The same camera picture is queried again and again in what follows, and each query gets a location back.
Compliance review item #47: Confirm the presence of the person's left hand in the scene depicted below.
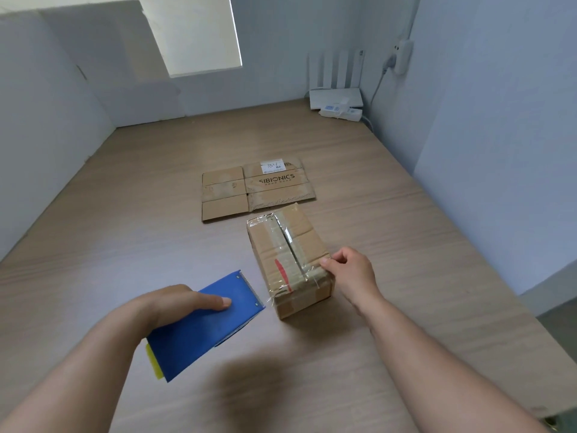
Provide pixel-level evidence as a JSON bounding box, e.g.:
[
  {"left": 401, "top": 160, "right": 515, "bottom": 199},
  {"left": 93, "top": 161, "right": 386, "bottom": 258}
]
[{"left": 135, "top": 283, "right": 233, "bottom": 332}]

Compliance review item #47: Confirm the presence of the person's right hand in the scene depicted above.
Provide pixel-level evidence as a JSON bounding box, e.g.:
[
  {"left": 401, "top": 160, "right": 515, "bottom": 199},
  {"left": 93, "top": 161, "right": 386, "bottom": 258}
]
[{"left": 319, "top": 246, "right": 385, "bottom": 313}]

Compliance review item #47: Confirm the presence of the blue tape dispenser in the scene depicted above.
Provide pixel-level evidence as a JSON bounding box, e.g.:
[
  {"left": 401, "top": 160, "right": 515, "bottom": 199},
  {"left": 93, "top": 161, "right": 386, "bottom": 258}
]
[{"left": 146, "top": 270, "right": 266, "bottom": 383}]

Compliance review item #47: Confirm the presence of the clear yellowish tape roll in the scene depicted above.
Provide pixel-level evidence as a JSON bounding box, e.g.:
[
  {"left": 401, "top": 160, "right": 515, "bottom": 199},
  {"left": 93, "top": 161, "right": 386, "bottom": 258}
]
[{"left": 145, "top": 342, "right": 166, "bottom": 381}]

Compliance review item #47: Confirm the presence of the peeled-surface cardboard box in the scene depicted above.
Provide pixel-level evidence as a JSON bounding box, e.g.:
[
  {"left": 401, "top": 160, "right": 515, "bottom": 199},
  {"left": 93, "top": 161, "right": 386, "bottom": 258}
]
[{"left": 246, "top": 202, "right": 337, "bottom": 321}]

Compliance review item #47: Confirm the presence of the black-lettered cardboard box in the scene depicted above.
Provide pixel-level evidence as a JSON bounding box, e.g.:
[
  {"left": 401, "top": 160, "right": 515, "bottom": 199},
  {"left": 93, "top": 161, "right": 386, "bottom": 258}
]
[{"left": 201, "top": 157, "right": 316, "bottom": 223}]

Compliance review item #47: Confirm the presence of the person's right forearm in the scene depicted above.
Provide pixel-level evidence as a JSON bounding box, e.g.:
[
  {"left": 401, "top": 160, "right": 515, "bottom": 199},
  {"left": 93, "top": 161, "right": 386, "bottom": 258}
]
[{"left": 360, "top": 296, "right": 551, "bottom": 433}]

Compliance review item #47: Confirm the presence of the person's left forearm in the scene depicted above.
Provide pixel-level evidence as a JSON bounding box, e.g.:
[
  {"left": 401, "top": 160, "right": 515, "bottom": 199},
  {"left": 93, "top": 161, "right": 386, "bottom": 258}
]
[{"left": 0, "top": 301, "right": 154, "bottom": 433}]

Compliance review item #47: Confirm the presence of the white power strip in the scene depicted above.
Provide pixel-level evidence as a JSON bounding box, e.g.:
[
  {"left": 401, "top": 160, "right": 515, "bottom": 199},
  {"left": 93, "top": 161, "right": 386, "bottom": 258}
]
[{"left": 319, "top": 101, "right": 363, "bottom": 123}]

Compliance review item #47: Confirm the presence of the white router with antennas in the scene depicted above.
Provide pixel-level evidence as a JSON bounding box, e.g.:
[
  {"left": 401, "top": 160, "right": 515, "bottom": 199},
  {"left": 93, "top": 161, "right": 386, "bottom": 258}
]
[{"left": 308, "top": 49, "right": 365, "bottom": 111}]

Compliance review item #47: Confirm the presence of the white foam partition board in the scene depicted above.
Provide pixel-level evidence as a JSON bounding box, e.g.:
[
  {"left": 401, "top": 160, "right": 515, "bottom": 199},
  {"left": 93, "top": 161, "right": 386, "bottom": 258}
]
[{"left": 0, "top": 11, "right": 117, "bottom": 260}]

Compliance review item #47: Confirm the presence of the bright window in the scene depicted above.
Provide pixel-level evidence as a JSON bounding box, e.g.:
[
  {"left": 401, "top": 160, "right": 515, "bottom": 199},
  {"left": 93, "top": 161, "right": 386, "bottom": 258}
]
[{"left": 137, "top": 0, "right": 243, "bottom": 79}]

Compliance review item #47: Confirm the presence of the grey power cable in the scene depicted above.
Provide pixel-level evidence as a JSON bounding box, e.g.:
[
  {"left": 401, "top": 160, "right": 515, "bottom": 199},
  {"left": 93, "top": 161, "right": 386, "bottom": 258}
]
[{"left": 362, "top": 56, "right": 397, "bottom": 131}]

